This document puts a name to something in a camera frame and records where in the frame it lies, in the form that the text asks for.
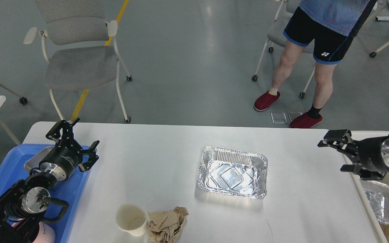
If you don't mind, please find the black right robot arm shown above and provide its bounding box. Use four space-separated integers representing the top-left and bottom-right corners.
317 130 389 181

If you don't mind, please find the pink ribbed mug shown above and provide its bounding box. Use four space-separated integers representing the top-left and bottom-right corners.
26 222 56 243

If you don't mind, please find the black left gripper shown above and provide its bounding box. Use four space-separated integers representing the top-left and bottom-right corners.
38 117 100 181

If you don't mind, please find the person in blue shirt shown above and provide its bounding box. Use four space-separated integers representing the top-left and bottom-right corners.
254 0 376 129

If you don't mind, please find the stainless steel rectangular tray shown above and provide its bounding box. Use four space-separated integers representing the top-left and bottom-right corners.
24 146 56 175

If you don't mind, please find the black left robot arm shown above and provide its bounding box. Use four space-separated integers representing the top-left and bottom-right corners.
0 119 99 243

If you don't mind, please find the white paper cup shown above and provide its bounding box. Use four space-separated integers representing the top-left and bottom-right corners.
115 203 150 237

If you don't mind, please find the blue plastic bin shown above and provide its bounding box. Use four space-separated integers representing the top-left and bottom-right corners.
0 144 90 243

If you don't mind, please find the foil tray in bin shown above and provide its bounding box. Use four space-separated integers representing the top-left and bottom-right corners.
361 180 389 225

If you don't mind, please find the aluminium foil tray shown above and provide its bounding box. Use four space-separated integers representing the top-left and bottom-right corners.
197 146 268 200

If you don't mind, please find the crumpled brown paper napkin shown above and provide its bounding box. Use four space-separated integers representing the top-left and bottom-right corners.
147 207 189 243

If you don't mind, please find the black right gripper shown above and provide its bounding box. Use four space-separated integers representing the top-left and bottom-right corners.
317 129 389 181

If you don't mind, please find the grey chair right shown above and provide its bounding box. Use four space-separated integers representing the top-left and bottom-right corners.
251 0 301 82

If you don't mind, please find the grey chair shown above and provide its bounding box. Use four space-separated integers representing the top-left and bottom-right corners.
251 0 301 82
23 0 132 123

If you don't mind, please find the grey chair left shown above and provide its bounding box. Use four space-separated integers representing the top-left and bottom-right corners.
23 0 132 123

